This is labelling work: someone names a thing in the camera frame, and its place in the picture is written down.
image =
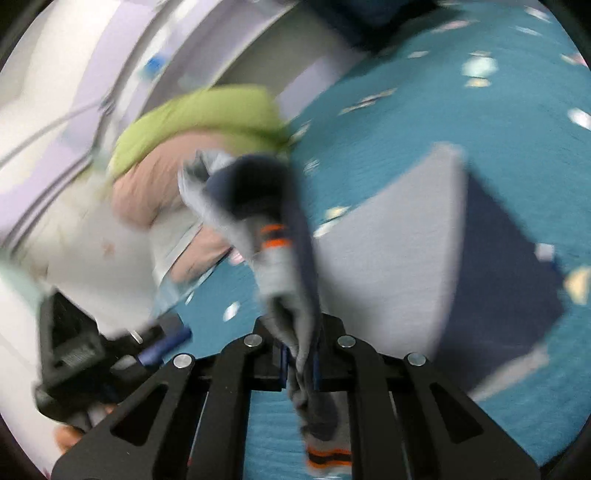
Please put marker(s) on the white pillow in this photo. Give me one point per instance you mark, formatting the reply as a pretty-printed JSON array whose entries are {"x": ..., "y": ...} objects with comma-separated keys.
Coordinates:
[{"x": 113, "y": 272}]

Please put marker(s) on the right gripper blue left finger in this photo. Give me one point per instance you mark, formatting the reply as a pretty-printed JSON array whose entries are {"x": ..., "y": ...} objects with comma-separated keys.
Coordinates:
[{"x": 187, "y": 421}]

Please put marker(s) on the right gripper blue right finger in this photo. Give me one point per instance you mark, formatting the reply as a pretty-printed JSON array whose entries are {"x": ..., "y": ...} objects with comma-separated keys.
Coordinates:
[{"x": 407, "y": 420}]

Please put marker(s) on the teal quilted bed mat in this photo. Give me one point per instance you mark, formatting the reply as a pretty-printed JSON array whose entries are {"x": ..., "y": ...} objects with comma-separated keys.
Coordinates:
[{"x": 499, "y": 83}]

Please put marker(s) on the lavender wall shelf unit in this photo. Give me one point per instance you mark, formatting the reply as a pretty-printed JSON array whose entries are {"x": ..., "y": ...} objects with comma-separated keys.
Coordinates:
[{"x": 74, "y": 83}]

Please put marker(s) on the pink folded quilt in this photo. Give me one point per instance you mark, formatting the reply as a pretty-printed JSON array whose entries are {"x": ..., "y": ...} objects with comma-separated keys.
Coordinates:
[{"x": 147, "y": 197}]

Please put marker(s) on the person hand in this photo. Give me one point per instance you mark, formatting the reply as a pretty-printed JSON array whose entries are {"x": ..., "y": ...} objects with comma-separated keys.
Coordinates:
[{"x": 66, "y": 436}]

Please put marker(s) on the green folded quilt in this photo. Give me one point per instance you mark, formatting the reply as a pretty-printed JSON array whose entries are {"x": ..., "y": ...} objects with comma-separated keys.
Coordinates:
[{"x": 245, "y": 115}]

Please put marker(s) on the grey navy varsity jacket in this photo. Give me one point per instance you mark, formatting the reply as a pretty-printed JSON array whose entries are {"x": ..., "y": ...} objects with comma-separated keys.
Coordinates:
[{"x": 432, "y": 265}]

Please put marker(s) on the yellow navy puffer jacket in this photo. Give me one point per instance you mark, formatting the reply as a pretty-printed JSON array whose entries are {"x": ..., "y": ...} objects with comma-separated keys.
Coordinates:
[{"x": 369, "y": 25}]

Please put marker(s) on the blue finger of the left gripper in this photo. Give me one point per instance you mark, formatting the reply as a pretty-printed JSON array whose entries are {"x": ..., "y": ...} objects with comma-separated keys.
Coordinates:
[{"x": 155, "y": 354}]

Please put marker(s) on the blue box on shelf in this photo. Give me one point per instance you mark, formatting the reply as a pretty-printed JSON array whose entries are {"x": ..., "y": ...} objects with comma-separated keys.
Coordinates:
[{"x": 153, "y": 66}]

